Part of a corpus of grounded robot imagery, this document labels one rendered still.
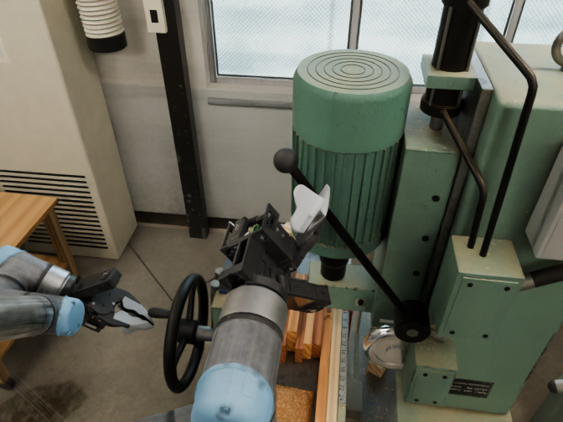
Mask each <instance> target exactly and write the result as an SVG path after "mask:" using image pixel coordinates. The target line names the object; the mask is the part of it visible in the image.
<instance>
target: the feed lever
mask: <svg viewBox="0 0 563 422"><path fill-rule="evenodd" d="M273 163H274V166H275V168H276V170H277V171H279V172H282V173H290V174H291V175H292V177H293V178H294V179H295V181H296V182H297V184H298V185H304V186H305V187H307V188H309V189H310V190H312V191H313V192H314V193H316V194H317V195H318V193H317V192H316V190H315V189H314V188H313V186H312V185H311V184H310V182H309V181H308V180H307V179H306V178H305V176H304V175H303V174H302V172H301V171H300V170H299V168H298V167H297V166H298V163H299V158H298V155H297V153H296V152H295V151H294V150H292V149H291V148H287V147H285V148H282V149H280V150H278V151H277V152H276V153H275V156H274V157H273ZM326 220H327V221H328V222H329V224H330V225H331V226H332V227H333V229H334V230H335V232H336V233H337V234H338V236H339V237H340V238H341V239H342V241H343V242H344V243H345V244H346V245H347V246H348V248H349V249H350V250H351V252H352V253H353V254H354V256H355V257H356V258H357V260H358V261H359V262H360V264H361V265H362V266H363V267H364V268H365V269H366V270H367V272H368V273H369V275H370V276H371V277H372V278H373V280H374V281H375V282H376V284H377V285H378V286H379V287H380V289H381V290H382V291H383V292H384V293H385V295H386V296H387V297H388V298H389V300H390V301H391V303H392V304H393V305H394V306H395V307H394V309H393V317H394V332H395V335H396V336H397V337H398V338H399V339H400V340H402V341H404V342H422V341H424V340H426V339H427V338H428V337H431V338H433V339H435V340H436V341H438V342H445V341H446V338H445V337H438V336H437V335H436V330H435V329H434V328H432V327H431V326H430V320H429V313H428V308H427V306H426V305H425V304H424V303H422V302H420V301H416V300H405V301H401V300H400V299H399V298H398V296H397V295H396V294H395V293H394V292H393V291H392V289H391V288H390V286H389V285H388V284H387V282H386V281H385V280H384V278H383V277H382V276H381V274H380V273H379V272H378V271H377V270H376V269H375V267H374V266H373V264H372V263H371V262H370V261H369V259H368V258H367V256H366V255H365V254H364V252H363V251H362V250H361V249H360V247H359V246H358V245H357V244H356V242H355V241H354V240H353V238H352V237H351V236H350V234H349V233H348V232H347V230H346V229H345V228H344V226H343V225H342V224H341V223H340V222H339V221H338V219H337V218H336V216H335V215H334V214H333V212H332V211H331V210H330V208H328V211H327V214H326Z"/></svg>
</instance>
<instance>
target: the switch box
mask: <svg viewBox="0 0 563 422"><path fill-rule="evenodd" d="M525 232H526V234H527V237H528V239H529V242H530V245H531V247H532V250H533V251H534V254H535V257H536V258H541V259H549V260H563V145H562V147H561V150H560V152H559V154H558V157H557V158H556V160H555V164H554V166H553V167H552V170H551V172H550V175H549V177H548V179H547V181H546V183H545V186H544V188H543V191H542V193H541V195H540V198H539V200H538V202H537V204H536V206H535V209H534V212H533V213H532V215H531V217H530V220H529V222H528V224H527V227H526V229H525Z"/></svg>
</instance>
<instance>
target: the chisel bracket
mask: <svg viewBox="0 0 563 422"><path fill-rule="evenodd" d="M320 270H321V261H318V260H311V261H310V264H309V270H308V277H307V282H310V283H313V284H317V285H320V286H326V287H327V288H328V292H329V296H330V300H331V305H329V306H325V307H327V308H334V309H342V310H350V311H357V310H355V299H356V298H363V299H365V310H364V312H371V308H372V303H373V299H374V280H373V278H372V277H371V276H370V275H369V273H368V272H367V270H366V269H365V268H364V267H363V266H362V265H352V264H347V265H346V271H345V276H344V278H343V279H342V280H338V281H330V280H326V279H324V278H323V277H322V275H321V272H320Z"/></svg>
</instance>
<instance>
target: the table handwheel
mask: <svg viewBox="0 0 563 422"><path fill-rule="evenodd" d="M196 289H197V292H198V299H199V313H198V320H194V299H195V292H196ZM188 297H189V302H188V308H187V315H186V319H185V318H182V319H181V317H182V314H183V309H184V305H185V302H186V300H187V298H188ZM208 316H209V296H208V289H207V285H206V282H205V280H204V278H203V276H202V275H200V274H198V273H192V274H190V275H188V276H187V277H186V278H185V279H184V280H183V282H182V283H181V285H180V286H179V288H178V290H177V292H176V295H175V297H174V299H173V304H172V306H171V309H170V312H169V316H168V323H167V327H166V332H165V338H164V346H163V373H164V377H165V381H166V385H167V386H168V388H169V390H170V391H172V392H173V393H175V394H180V393H182V392H183V391H185V390H186V389H187V388H188V387H189V385H190V384H191V383H192V381H193V379H194V376H195V374H196V372H197V369H198V367H199V363H200V359H201V357H202V353H203V350H204V342H205V341H206V342H212V338H213V335H214V329H212V328H211V327H207V326H208ZM177 342H178V347H177ZM186 344H192V345H194V347H193V351H192V353H191V357H190V359H189V364H188V366H187V368H186V370H185V372H184V374H183V377H181V379H180V380H178V375H177V369H176V367H177V365H178V361H179V359H180V357H181V355H182V353H183V350H184V348H185V346H186Z"/></svg>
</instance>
